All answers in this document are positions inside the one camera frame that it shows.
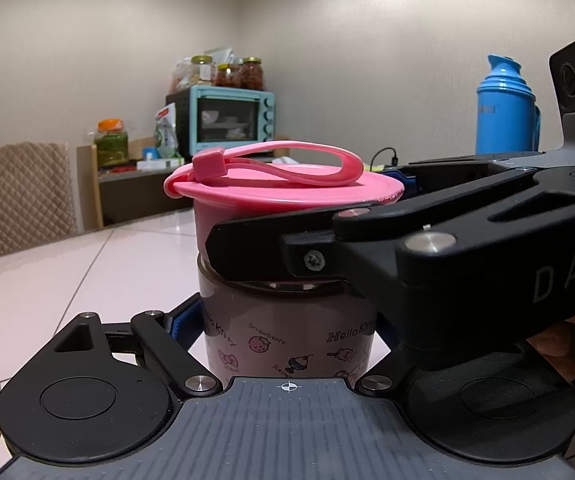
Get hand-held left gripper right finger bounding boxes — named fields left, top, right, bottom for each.
left=356, top=316, right=421, bottom=397

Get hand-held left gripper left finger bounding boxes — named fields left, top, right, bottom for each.
left=32, top=295, right=223, bottom=397

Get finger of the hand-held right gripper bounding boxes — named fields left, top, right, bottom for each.
left=383, top=152, right=543, bottom=195
left=205, top=164, right=575, bottom=287

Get pink bottle cap with strap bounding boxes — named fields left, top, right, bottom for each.
left=164, top=141, right=405, bottom=267

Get pink cartoon print bottle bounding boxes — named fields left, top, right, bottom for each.
left=198, top=252, right=387, bottom=380

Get person's right hand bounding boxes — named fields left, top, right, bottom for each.
left=526, top=297, right=575, bottom=385

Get blue thermos flask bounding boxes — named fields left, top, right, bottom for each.
left=475, top=54, right=543, bottom=155

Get wooden sideboard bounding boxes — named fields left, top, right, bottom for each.
left=78, top=135, right=289, bottom=232

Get teal toaster oven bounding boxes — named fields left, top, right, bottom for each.
left=166, top=85, right=277, bottom=158

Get tall jar with red contents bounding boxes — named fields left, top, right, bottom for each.
left=240, top=57, right=265, bottom=91

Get small jar with red contents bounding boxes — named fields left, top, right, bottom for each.
left=216, top=63, right=241, bottom=89

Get red and white package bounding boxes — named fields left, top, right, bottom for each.
left=154, top=102, right=179, bottom=159

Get green jar with orange lid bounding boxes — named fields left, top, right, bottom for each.
left=93, top=119, right=130, bottom=167

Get beige quilted chair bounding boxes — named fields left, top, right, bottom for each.
left=0, top=142, right=79, bottom=261

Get glass jar with pale contents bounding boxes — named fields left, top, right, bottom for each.
left=191, top=55, right=217, bottom=87

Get black charging cable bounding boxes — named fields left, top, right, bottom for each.
left=369, top=147, right=399, bottom=169

